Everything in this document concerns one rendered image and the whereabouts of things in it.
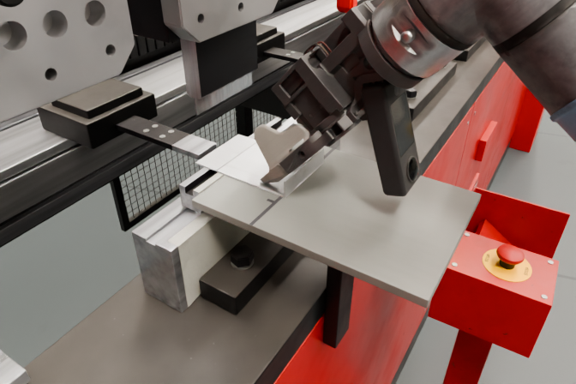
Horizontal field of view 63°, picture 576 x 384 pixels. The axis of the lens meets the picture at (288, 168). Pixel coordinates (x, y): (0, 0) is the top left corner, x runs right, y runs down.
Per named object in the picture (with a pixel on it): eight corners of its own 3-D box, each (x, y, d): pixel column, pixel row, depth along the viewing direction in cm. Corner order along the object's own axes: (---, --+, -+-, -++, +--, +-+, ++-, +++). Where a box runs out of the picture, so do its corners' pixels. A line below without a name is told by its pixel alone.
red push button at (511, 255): (517, 280, 72) (523, 263, 70) (489, 271, 74) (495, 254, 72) (521, 264, 75) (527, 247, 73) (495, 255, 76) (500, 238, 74)
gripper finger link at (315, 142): (289, 152, 52) (347, 103, 47) (299, 165, 52) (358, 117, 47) (271, 165, 48) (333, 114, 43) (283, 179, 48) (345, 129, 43)
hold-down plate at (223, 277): (237, 316, 54) (235, 298, 52) (200, 297, 56) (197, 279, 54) (352, 188, 75) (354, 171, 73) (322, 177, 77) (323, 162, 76)
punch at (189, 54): (203, 117, 50) (194, 27, 45) (189, 113, 51) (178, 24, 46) (258, 86, 57) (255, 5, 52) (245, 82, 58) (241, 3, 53)
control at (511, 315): (529, 358, 73) (566, 275, 64) (427, 316, 80) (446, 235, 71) (544, 277, 88) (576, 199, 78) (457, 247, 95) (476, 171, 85)
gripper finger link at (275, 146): (237, 148, 54) (291, 98, 49) (270, 188, 54) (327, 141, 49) (223, 157, 51) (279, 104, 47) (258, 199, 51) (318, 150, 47)
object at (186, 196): (201, 213, 54) (198, 192, 52) (182, 205, 55) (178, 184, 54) (293, 141, 68) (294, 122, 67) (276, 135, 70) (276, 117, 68)
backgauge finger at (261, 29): (321, 85, 81) (321, 57, 79) (205, 57, 93) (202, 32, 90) (351, 64, 90) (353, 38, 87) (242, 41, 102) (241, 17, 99)
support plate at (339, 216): (427, 309, 40) (429, 301, 39) (192, 207, 52) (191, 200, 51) (479, 201, 53) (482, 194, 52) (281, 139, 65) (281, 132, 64)
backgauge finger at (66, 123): (176, 184, 56) (170, 148, 54) (42, 129, 68) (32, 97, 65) (237, 142, 65) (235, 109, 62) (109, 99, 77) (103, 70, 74)
